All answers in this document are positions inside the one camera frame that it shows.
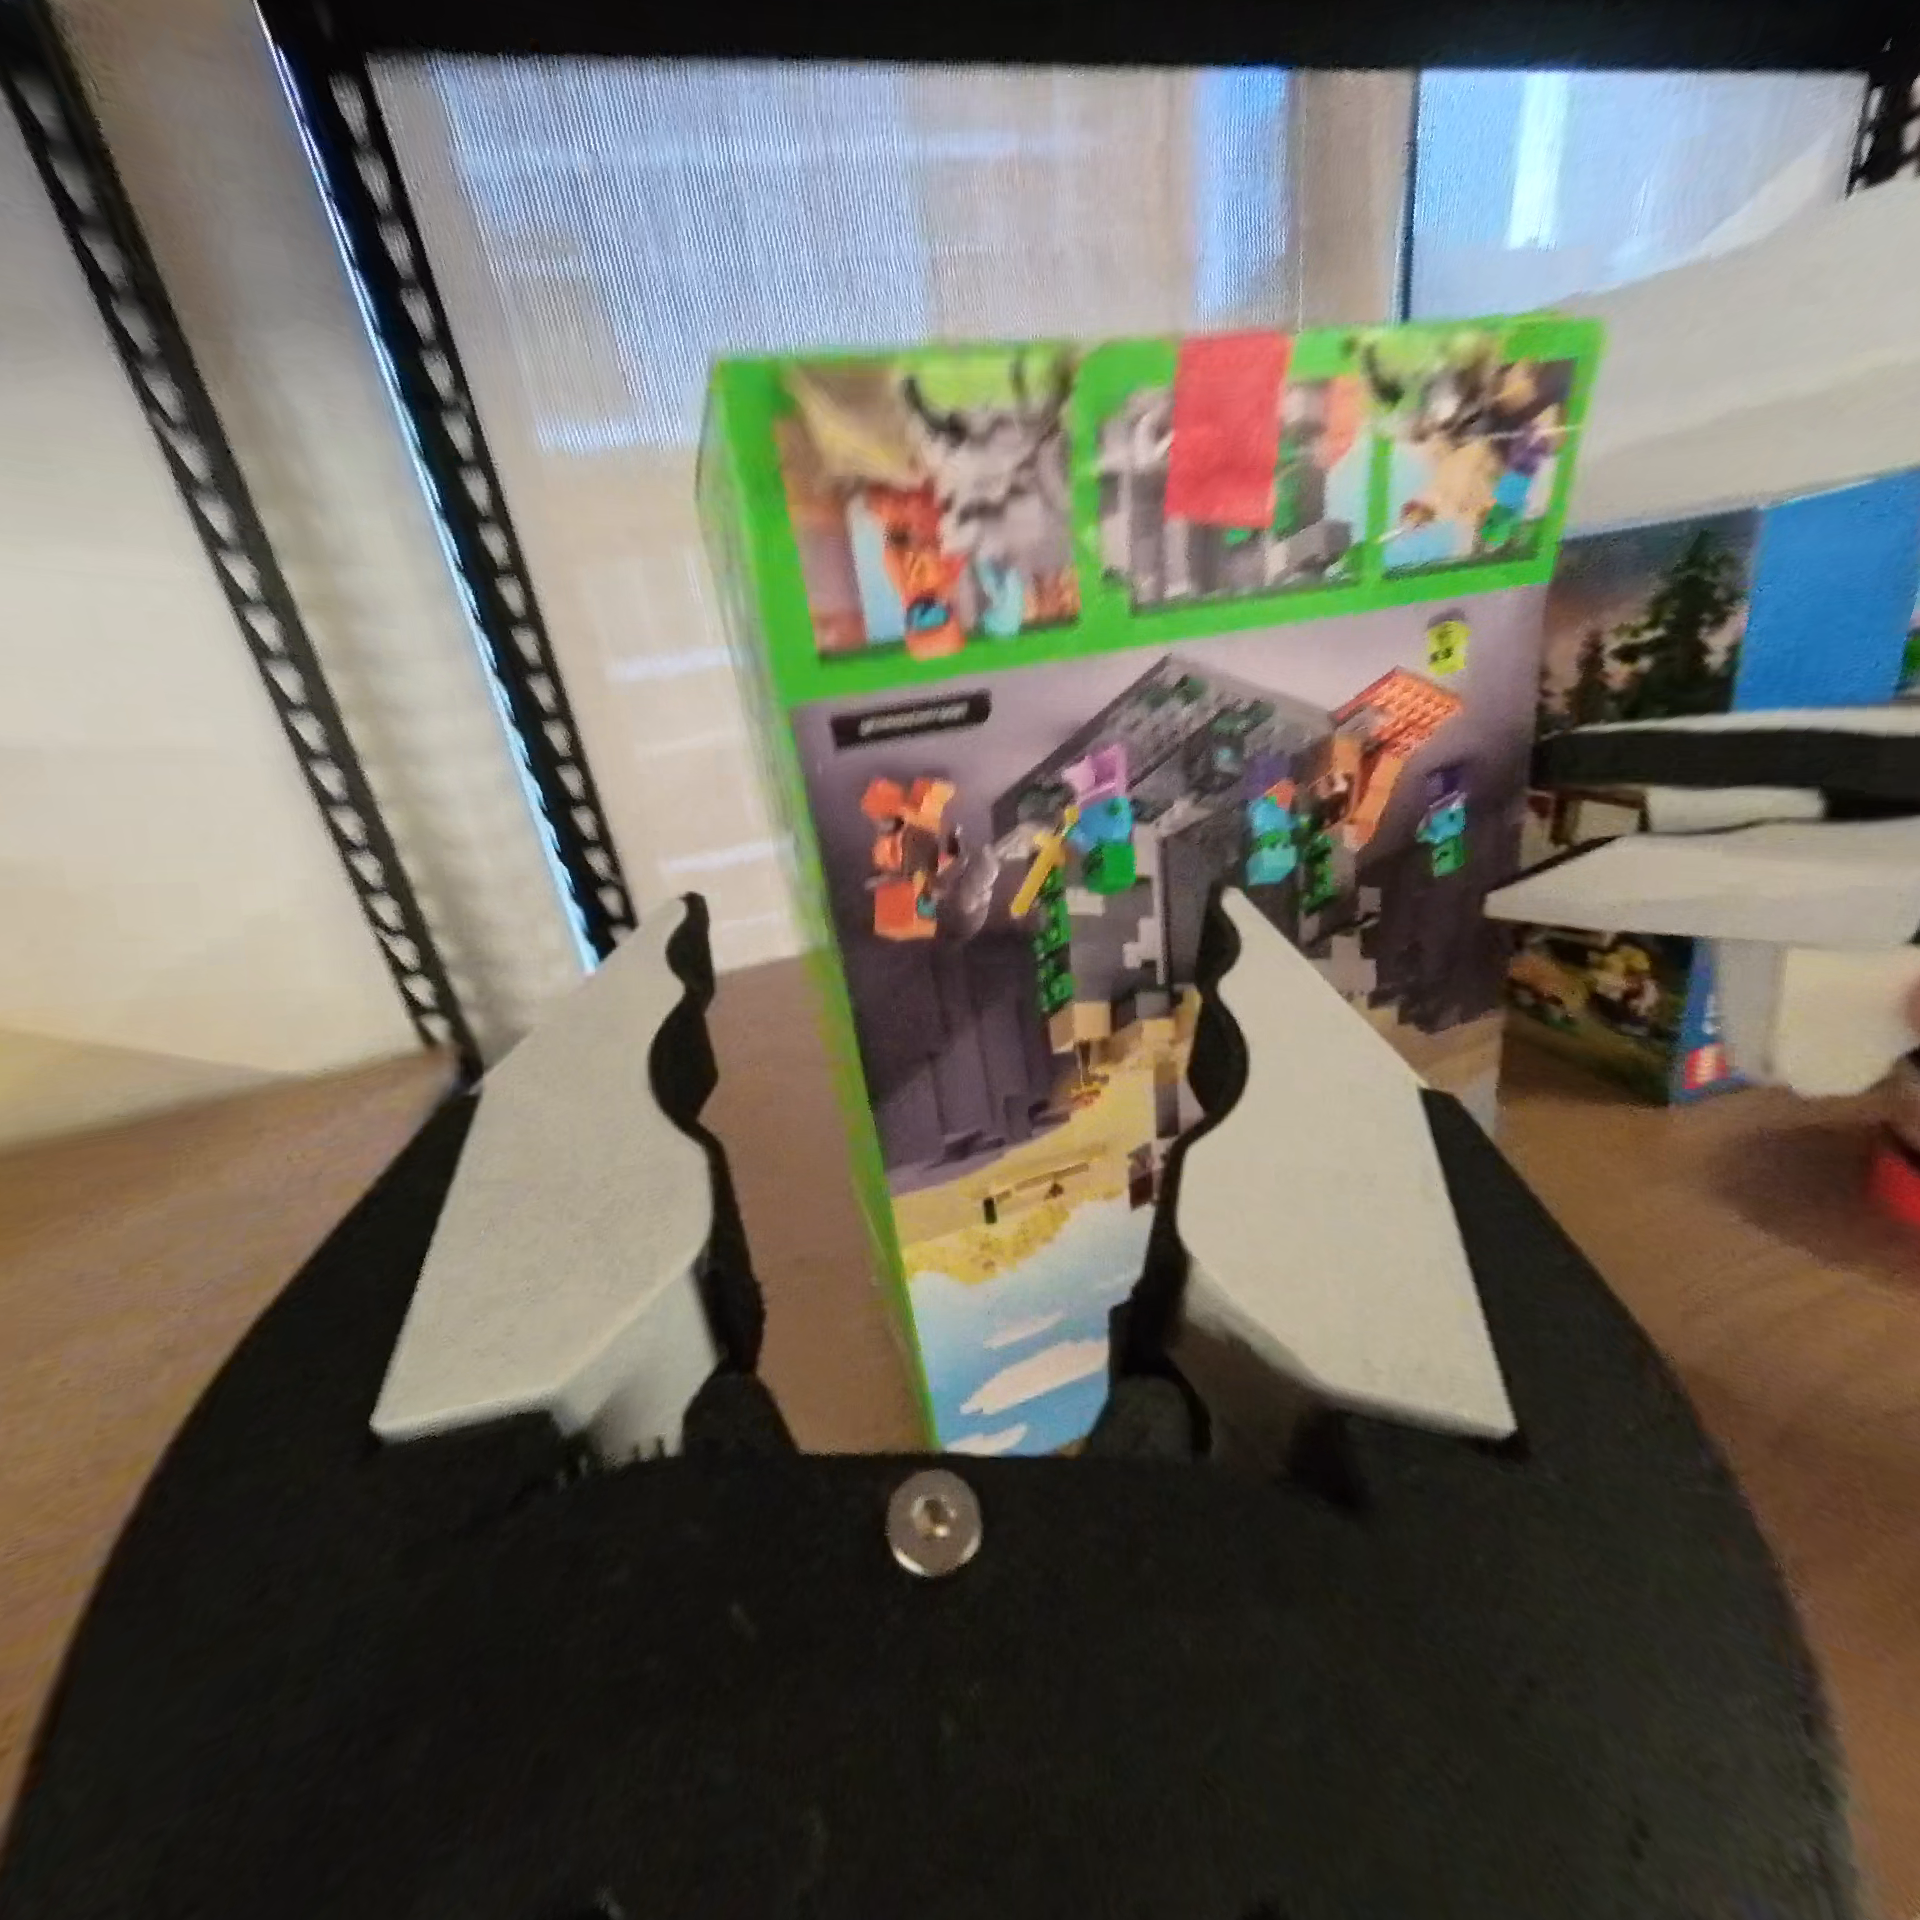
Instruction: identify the green toy box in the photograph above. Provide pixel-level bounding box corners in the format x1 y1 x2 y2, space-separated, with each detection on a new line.
696 316 1606 1456

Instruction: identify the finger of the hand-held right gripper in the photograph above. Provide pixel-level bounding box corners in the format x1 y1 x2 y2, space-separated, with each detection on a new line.
1529 699 1920 831
1480 817 1920 950

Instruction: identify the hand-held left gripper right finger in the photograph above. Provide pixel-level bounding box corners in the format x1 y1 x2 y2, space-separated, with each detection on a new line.
1152 884 1519 1467

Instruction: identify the red tape strip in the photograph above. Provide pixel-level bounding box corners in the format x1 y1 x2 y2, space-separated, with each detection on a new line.
1163 334 1296 529

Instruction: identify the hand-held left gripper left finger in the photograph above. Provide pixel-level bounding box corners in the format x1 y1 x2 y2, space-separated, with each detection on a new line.
368 891 746 1467

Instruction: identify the wooden desk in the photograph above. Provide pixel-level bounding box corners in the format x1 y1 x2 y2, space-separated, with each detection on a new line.
0 960 1920 1771

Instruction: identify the blue toy box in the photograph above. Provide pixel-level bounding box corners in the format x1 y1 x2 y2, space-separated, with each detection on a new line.
1506 470 1920 1108

